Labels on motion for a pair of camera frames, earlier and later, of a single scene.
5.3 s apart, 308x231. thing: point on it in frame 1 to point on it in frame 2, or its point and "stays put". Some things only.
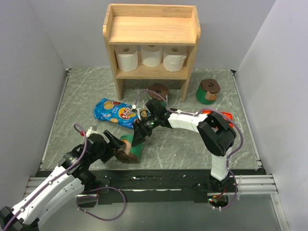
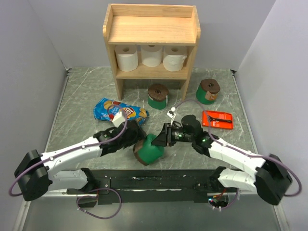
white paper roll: [151, 55] stays put
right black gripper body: [147, 125] to [174, 134]
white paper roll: [174, 57] stays put
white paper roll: [127, 57] stays put
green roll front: [127, 153] to [146, 152]
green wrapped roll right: [207, 92] stays put
